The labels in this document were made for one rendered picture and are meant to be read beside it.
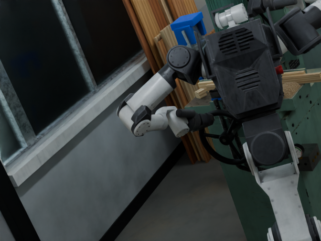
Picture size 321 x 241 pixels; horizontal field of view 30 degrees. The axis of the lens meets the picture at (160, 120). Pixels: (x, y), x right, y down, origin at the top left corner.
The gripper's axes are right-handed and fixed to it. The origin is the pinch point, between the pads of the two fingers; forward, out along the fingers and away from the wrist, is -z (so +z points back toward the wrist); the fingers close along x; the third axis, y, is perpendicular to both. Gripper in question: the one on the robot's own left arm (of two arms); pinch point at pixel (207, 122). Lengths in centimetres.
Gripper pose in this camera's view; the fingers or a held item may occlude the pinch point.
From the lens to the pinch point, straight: 263.5
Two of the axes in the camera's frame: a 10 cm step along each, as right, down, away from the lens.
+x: 7.4, -3.3, -5.9
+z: -6.3, -0.2, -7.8
